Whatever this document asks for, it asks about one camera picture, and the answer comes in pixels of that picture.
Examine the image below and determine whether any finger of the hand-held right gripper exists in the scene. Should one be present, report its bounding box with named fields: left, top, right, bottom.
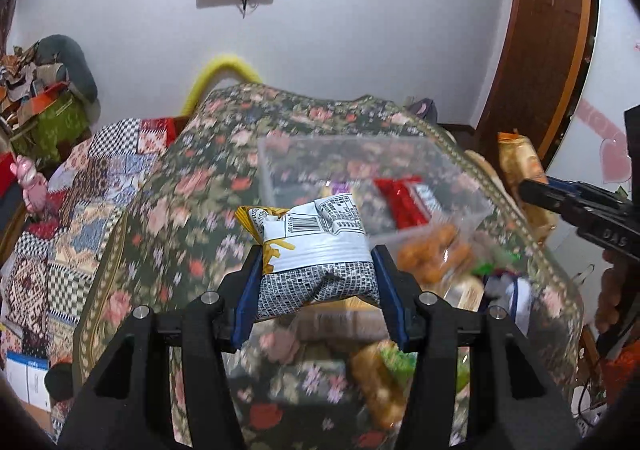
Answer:
left=545, top=176, right=627, bottom=209
left=519, top=180, right=592, bottom=231

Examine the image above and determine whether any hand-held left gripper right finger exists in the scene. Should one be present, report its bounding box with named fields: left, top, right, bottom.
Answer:
left=372, top=245, right=586, bottom=450

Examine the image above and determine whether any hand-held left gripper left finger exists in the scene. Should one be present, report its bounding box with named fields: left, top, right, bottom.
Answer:
left=52, top=247, right=263, bottom=450

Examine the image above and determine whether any orange snack packet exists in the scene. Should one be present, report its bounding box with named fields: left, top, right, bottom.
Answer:
left=496, top=130, right=558, bottom=243

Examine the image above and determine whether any white and yellow snack packet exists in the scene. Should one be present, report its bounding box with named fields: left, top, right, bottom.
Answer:
left=235, top=195, right=382, bottom=321

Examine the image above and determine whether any clear plastic container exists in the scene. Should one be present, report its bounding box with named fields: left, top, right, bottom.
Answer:
left=257, top=135, right=494, bottom=253

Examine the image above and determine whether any clear bag of orange snacks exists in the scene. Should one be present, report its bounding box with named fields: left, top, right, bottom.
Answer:
left=397, top=222, right=476, bottom=288

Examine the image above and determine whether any person's right hand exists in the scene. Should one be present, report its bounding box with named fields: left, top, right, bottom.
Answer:
left=594, top=249, right=633, bottom=333

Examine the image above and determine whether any green snack packet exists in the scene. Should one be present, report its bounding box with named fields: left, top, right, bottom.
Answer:
left=378, top=342, right=471, bottom=393

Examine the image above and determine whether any red snack packet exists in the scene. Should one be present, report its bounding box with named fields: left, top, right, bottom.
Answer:
left=374, top=176, right=432, bottom=231

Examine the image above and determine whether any white and blue snack packet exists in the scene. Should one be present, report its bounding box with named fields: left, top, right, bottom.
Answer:
left=482, top=272, right=533, bottom=335

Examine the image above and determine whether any golden snack packet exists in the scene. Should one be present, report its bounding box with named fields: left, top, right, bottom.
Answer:
left=350, top=342, right=408, bottom=431

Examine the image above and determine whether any floral cloth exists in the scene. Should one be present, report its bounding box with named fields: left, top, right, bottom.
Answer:
left=72, top=84, right=587, bottom=450

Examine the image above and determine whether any wooden door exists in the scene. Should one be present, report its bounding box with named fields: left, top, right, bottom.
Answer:
left=470, top=0, right=600, bottom=165

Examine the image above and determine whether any patchwork blanket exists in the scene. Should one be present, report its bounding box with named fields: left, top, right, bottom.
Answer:
left=0, top=117, right=179, bottom=433

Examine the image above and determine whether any yellow tube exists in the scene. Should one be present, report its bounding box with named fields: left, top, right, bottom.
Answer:
left=181, top=54, right=264, bottom=117

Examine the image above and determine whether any white cardboard box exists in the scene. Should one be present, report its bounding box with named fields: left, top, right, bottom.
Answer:
left=5, top=351, right=52, bottom=412

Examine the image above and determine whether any pink plush toy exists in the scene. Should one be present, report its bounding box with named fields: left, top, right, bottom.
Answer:
left=15, top=155, right=49, bottom=217

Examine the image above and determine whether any green patterned bag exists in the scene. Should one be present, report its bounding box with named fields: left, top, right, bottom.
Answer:
left=10, top=92, right=92, bottom=161

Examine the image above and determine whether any grey cushion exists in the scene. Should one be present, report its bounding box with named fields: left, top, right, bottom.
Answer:
left=37, top=34, right=99, bottom=103

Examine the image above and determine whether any pink heart wall decoration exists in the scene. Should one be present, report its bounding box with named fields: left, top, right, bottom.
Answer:
left=575, top=97, right=633, bottom=183

